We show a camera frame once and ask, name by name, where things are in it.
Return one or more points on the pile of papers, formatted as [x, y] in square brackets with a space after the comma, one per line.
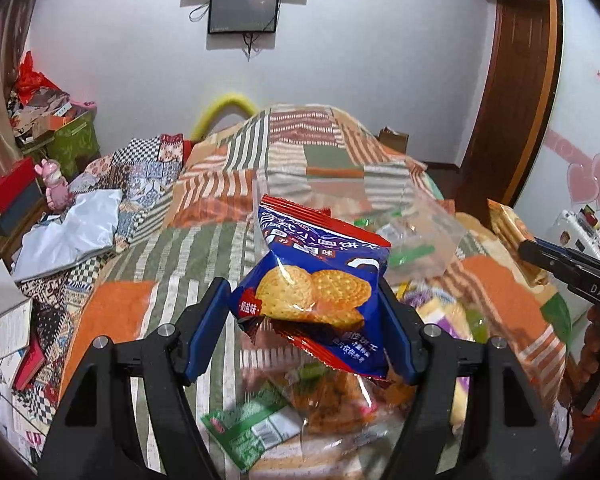
[40, 115]

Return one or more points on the dark grey box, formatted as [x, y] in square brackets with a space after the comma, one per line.
[22, 210]

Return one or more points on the checkered patterned quilt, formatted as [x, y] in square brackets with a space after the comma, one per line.
[145, 160]

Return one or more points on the brown wooden door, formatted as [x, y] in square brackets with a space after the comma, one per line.
[510, 110]

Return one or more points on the clear plastic container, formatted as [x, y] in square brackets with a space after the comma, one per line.
[430, 230]

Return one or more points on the small wall monitor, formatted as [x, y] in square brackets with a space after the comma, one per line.
[244, 11]

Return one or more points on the orange snack bag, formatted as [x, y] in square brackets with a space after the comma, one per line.
[340, 400]

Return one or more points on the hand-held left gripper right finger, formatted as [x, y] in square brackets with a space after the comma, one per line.
[397, 340]

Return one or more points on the white sliding wardrobe door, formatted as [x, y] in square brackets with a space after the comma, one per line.
[585, 110]

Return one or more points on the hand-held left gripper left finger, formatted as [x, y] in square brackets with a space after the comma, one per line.
[207, 325]

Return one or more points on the green snack packet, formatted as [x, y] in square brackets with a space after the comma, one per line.
[250, 427]

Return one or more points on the open notebook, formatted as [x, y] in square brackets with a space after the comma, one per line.
[10, 325]

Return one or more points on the cardboard box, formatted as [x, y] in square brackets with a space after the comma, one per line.
[394, 140]

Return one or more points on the red plastic bag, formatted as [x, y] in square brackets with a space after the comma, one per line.
[32, 77]

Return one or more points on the pink rabbit toy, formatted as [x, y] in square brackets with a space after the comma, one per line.
[55, 187]

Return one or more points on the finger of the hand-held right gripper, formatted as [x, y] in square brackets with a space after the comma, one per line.
[545, 260]
[555, 249]

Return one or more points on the purple snack packet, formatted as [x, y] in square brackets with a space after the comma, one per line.
[442, 324]

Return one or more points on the striped brown curtain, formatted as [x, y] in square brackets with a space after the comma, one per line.
[0, 110]

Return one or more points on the white cloth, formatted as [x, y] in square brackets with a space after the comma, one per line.
[70, 235]

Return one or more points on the blue cracker packet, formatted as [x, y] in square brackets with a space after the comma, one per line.
[310, 240]

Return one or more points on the pink heart stickers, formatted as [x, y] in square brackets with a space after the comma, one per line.
[587, 180]

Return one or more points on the red book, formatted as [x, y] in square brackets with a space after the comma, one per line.
[29, 365]

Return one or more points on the striped patchwork bedspread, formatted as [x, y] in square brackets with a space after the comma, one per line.
[300, 160]

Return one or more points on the green storage box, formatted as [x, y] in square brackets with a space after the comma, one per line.
[75, 145]

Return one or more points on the wooden bedside cabinet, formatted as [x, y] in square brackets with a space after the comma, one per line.
[5, 242]

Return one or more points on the red box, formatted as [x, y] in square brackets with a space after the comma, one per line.
[10, 185]

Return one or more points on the yellow foam tube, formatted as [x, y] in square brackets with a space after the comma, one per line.
[225, 100]

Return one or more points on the group of small bottles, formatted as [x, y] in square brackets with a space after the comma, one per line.
[582, 230]

